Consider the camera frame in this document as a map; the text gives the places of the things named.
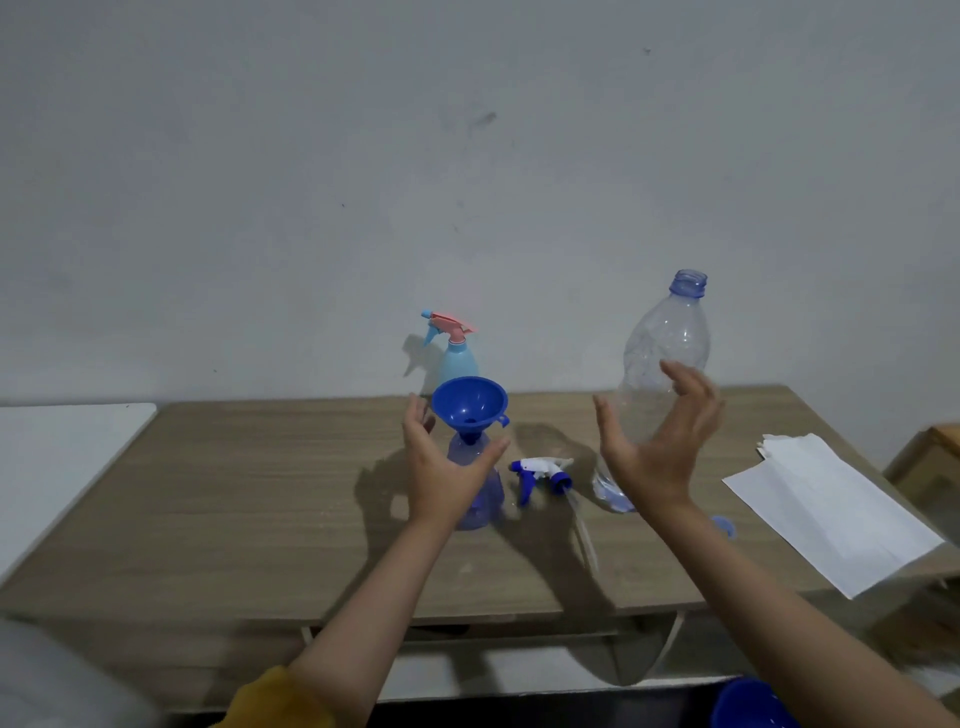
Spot person's right hand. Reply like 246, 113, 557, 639
592, 360, 726, 520

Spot person's left hand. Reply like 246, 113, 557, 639
402, 393, 513, 528

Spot person's left forearm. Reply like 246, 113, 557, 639
288, 511, 460, 728

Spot person's right forearm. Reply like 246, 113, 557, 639
645, 496, 960, 728

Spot purple translucent spray bottle body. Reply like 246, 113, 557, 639
447, 432, 506, 532

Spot blue plastic funnel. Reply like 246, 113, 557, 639
430, 375, 512, 445

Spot blue white spray trigger head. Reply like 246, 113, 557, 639
509, 456, 601, 579

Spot light blue pink spray bottle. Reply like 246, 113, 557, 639
420, 307, 481, 388

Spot clear plastic bottle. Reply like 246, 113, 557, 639
591, 268, 711, 516

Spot white paper sheets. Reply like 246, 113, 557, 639
721, 432, 945, 600

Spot blue plastic bucket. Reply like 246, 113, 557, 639
709, 676, 802, 728

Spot wooden stool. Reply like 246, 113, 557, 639
883, 423, 960, 545

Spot yellow sleeve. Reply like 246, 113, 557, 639
212, 665, 336, 728

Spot grey fabric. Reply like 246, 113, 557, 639
0, 617, 155, 728

